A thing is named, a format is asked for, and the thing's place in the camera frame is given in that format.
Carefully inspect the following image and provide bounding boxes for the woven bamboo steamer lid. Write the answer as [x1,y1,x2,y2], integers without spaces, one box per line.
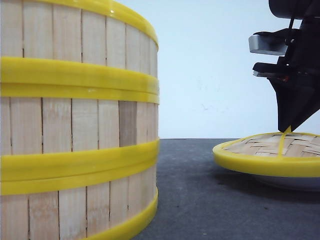
[212,130,320,178]

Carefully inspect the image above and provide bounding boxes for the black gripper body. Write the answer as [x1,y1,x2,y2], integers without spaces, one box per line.
[253,17,320,81]

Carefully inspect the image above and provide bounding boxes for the white plate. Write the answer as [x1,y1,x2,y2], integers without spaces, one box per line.
[237,171,320,193]

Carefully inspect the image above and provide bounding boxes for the bamboo steamer basket yellow rims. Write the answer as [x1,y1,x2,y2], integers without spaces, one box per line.
[1,84,159,195]
[0,0,160,97]

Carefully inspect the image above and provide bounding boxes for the bamboo steamer basket with buns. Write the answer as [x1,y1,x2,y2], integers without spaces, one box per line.
[0,162,160,240]

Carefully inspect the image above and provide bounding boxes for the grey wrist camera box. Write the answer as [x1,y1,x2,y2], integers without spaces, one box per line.
[248,28,300,56]

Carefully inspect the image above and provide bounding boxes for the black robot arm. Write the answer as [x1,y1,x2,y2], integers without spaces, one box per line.
[249,0,320,132]

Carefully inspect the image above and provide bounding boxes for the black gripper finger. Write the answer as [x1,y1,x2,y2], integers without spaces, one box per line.
[268,77,320,132]

